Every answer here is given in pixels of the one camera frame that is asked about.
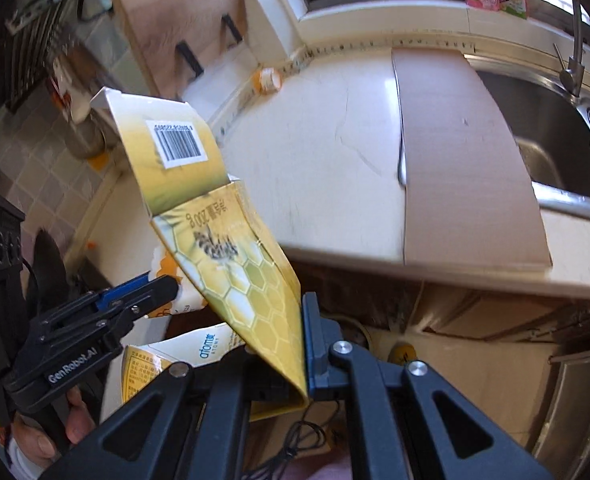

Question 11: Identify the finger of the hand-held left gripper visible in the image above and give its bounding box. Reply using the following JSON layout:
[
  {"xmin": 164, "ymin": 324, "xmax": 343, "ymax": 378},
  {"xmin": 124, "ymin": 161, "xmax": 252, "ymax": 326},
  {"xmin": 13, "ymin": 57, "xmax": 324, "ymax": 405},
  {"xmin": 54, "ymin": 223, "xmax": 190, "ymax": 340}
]
[
  {"xmin": 2, "ymin": 274, "xmax": 182, "ymax": 413},
  {"xmin": 25, "ymin": 272, "xmax": 153, "ymax": 346}
]

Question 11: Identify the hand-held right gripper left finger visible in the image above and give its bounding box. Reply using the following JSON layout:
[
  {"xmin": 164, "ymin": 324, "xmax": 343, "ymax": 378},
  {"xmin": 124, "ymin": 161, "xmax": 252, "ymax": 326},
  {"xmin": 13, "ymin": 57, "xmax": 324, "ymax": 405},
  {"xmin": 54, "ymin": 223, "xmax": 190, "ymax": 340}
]
[{"xmin": 40, "ymin": 345, "xmax": 296, "ymax": 480}]

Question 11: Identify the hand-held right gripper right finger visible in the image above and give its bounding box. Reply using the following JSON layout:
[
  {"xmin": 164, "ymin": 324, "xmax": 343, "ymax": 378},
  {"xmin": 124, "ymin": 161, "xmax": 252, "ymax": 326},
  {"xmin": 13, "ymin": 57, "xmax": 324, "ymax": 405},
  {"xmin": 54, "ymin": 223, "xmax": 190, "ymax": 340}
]
[{"xmin": 302, "ymin": 291, "xmax": 556, "ymax": 480}]

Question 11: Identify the white orange paper piece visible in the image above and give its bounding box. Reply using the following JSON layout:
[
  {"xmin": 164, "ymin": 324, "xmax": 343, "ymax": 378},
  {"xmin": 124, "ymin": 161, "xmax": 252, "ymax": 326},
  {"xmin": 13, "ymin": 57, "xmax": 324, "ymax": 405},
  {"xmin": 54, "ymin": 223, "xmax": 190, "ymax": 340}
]
[{"xmin": 147, "ymin": 255, "xmax": 210, "ymax": 317}]

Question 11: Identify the yellow white carton box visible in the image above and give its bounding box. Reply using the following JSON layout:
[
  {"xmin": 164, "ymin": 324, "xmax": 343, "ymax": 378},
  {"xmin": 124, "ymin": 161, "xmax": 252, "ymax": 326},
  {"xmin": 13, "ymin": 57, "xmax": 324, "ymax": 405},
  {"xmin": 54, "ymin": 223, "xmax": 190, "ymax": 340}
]
[{"xmin": 90, "ymin": 86, "xmax": 310, "ymax": 422}]

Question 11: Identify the person's left forearm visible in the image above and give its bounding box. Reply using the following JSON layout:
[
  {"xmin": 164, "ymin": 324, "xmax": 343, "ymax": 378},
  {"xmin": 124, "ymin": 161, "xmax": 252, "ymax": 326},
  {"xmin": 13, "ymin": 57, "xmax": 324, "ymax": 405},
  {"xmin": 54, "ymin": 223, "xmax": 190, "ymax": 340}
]
[{"xmin": 6, "ymin": 452, "xmax": 51, "ymax": 480}]

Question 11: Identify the person's left hand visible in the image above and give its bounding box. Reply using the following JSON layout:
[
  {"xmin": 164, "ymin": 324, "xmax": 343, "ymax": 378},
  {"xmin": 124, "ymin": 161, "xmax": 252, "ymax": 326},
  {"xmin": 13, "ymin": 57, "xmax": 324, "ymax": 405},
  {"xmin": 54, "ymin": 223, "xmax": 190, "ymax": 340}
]
[{"xmin": 10, "ymin": 387, "xmax": 98, "ymax": 466}]

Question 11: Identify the black wok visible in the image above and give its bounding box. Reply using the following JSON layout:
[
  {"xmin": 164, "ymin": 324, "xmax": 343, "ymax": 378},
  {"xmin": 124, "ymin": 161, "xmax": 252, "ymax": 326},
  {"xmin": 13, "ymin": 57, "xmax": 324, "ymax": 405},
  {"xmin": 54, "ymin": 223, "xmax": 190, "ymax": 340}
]
[{"xmin": 22, "ymin": 227, "xmax": 76, "ymax": 311}]

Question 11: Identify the brown wooden cabinet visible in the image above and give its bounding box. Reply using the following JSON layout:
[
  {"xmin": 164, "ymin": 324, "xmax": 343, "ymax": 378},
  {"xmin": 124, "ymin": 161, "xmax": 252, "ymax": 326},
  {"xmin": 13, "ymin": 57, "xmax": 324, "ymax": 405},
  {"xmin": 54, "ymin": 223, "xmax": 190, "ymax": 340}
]
[{"xmin": 285, "ymin": 255, "xmax": 590, "ymax": 480}]

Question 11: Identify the small yellow object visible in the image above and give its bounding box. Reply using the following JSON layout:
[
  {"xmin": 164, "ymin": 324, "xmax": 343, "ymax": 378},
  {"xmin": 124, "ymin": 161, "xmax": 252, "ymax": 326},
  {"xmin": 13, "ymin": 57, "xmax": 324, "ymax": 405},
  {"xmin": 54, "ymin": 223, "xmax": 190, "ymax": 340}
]
[{"xmin": 392, "ymin": 342, "xmax": 421, "ymax": 367}]

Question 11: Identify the metal mesh strainer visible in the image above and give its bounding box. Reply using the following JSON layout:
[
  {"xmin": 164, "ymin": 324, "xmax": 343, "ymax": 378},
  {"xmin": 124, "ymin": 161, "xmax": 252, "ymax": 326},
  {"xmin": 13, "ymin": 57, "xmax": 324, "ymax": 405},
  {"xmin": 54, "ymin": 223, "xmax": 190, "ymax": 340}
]
[{"xmin": 62, "ymin": 120, "xmax": 121, "ymax": 161}]

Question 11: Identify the white rice paddle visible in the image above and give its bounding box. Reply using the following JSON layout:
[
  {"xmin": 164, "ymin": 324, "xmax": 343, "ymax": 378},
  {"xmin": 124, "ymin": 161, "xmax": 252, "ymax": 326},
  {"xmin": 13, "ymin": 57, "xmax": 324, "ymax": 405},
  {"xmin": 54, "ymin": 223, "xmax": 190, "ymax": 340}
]
[{"xmin": 52, "ymin": 57, "xmax": 93, "ymax": 123}]

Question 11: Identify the white board stand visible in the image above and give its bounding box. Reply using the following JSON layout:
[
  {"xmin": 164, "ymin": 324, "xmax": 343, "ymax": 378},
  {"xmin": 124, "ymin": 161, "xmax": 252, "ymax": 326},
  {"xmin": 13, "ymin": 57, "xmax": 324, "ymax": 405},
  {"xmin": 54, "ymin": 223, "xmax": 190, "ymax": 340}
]
[{"xmin": 177, "ymin": 45, "xmax": 308, "ymax": 136}]

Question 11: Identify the brown cardboard sheet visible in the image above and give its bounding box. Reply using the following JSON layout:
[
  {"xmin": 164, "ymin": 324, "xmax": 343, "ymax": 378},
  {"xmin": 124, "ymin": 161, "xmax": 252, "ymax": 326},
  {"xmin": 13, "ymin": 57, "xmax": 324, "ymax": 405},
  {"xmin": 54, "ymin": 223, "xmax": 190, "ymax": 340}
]
[{"xmin": 391, "ymin": 46, "xmax": 553, "ymax": 273}]

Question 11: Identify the orange paper cup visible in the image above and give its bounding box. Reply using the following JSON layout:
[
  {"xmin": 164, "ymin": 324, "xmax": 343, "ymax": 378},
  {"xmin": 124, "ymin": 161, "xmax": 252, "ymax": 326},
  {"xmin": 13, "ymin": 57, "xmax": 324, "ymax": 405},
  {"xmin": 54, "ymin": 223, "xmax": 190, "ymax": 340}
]
[{"xmin": 251, "ymin": 66, "xmax": 282, "ymax": 95}]

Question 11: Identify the wooden cutting board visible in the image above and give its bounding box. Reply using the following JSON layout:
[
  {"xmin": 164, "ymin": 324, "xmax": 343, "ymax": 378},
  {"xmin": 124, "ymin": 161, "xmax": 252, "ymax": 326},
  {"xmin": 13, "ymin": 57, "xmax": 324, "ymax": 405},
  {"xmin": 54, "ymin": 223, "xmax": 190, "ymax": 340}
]
[{"xmin": 111, "ymin": 0, "xmax": 248, "ymax": 103}]

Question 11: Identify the stainless steel sink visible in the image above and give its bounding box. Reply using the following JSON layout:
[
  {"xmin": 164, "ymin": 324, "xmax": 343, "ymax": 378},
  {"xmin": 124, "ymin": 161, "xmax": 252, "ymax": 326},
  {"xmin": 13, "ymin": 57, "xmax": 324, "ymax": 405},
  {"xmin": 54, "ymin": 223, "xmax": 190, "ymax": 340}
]
[{"xmin": 467, "ymin": 55, "xmax": 590, "ymax": 221}]

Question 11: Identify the metal faucet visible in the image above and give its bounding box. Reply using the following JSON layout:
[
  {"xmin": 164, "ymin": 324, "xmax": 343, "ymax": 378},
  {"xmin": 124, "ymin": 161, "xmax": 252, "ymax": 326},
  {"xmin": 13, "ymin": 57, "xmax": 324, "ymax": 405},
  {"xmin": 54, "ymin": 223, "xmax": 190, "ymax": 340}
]
[{"xmin": 552, "ymin": 0, "xmax": 588, "ymax": 98}]

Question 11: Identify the black cable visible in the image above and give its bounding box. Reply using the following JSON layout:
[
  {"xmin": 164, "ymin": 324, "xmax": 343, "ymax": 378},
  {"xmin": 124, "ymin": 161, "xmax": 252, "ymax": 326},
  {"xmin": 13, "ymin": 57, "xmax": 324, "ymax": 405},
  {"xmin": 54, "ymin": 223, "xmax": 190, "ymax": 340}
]
[{"xmin": 245, "ymin": 400, "xmax": 346, "ymax": 480}]

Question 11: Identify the black wire board rack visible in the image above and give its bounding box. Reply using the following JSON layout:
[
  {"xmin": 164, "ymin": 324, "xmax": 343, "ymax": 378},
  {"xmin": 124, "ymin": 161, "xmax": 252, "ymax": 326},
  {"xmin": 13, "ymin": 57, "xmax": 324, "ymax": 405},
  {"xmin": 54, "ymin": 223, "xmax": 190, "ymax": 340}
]
[{"xmin": 175, "ymin": 14, "xmax": 244, "ymax": 78}]

